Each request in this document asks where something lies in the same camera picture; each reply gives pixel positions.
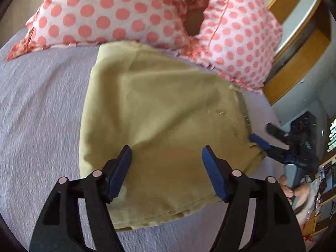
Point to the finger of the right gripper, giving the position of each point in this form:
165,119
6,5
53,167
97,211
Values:
277,133
259,141

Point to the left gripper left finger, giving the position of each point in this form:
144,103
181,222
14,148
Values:
58,227

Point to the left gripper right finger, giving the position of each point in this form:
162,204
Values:
275,227

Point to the khaki tan pants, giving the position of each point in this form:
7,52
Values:
166,110

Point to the right pink polka-dot pillow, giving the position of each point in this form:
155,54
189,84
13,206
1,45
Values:
237,40

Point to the pink polka-dot pillow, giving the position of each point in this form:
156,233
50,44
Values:
70,23
237,40

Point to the grey lavender bed sheet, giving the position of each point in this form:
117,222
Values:
42,97

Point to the left pink polka-dot pillow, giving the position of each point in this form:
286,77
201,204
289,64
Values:
70,23

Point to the wooden door frame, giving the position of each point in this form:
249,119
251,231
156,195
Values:
306,35

